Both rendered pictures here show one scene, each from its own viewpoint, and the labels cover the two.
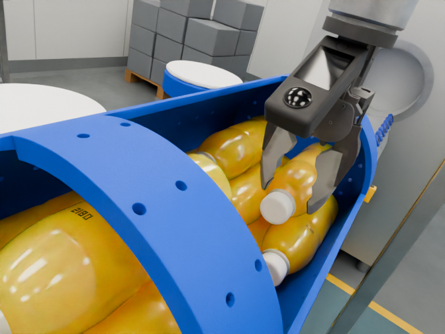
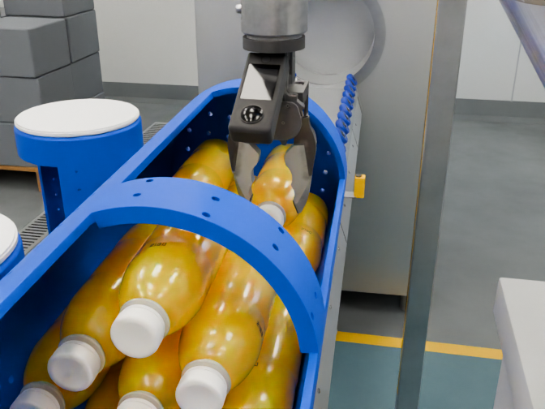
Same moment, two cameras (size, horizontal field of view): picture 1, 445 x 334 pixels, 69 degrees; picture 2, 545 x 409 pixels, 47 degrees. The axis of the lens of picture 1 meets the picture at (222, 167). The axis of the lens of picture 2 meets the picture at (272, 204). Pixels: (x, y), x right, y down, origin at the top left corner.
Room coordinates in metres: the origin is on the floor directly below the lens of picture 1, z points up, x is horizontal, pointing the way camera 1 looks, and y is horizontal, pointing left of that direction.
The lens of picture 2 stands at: (-0.34, 0.11, 1.45)
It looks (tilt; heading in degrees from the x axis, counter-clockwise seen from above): 24 degrees down; 344
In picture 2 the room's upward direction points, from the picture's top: straight up
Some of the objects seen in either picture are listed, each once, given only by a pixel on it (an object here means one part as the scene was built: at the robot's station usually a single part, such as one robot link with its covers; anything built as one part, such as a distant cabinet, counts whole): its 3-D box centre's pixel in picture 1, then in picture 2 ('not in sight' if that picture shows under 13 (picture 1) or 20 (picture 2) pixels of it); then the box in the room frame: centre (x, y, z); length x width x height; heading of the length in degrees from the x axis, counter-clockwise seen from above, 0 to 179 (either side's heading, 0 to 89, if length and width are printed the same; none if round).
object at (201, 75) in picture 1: (205, 74); (78, 116); (1.15, 0.15, 1.03); 0.28 x 0.28 x 0.01
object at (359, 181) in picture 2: (359, 188); (346, 185); (0.83, -0.40, 0.92); 0.08 x 0.03 x 0.05; 65
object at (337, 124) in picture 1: (338, 83); (275, 87); (0.37, -0.10, 1.27); 0.09 x 0.08 x 0.12; 154
